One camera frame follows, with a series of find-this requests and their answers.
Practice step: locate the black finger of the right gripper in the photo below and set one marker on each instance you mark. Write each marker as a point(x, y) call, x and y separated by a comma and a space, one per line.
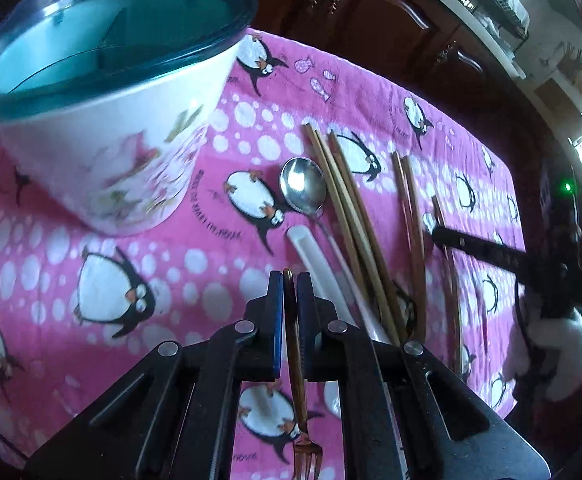
point(499, 255)

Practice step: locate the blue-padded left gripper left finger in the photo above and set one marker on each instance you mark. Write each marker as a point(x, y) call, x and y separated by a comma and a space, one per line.
point(262, 356)

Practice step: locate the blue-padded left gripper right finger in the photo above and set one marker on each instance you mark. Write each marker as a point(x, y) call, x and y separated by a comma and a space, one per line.
point(314, 314)

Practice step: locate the white ceramic spoon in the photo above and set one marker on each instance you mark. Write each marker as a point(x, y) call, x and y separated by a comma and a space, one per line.
point(327, 286)

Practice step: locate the light wooden chopstick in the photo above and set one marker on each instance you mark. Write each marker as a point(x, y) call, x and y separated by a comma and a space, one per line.
point(372, 282)
point(336, 192)

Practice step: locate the brown wooden chopstick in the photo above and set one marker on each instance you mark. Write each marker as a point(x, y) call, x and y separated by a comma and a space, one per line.
point(390, 296)

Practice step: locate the bronze fork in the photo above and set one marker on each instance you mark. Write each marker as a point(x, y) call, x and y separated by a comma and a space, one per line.
point(307, 454)

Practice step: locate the thin brown chopstick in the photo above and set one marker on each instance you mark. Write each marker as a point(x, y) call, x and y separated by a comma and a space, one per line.
point(451, 294)

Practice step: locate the silver metal spoon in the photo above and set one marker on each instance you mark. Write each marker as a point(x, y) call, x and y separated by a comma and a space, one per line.
point(304, 189)

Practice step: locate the white gloved right hand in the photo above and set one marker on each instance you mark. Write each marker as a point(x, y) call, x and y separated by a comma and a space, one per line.
point(561, 341)

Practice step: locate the dark wood base cabinets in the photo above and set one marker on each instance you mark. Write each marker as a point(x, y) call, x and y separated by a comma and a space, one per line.
point(431, 47)

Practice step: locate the white floral utensil holder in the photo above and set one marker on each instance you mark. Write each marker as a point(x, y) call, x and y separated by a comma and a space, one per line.
point(105, 103)

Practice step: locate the wall utensil holder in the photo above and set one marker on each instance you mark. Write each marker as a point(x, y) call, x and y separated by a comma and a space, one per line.
point(567, 58)

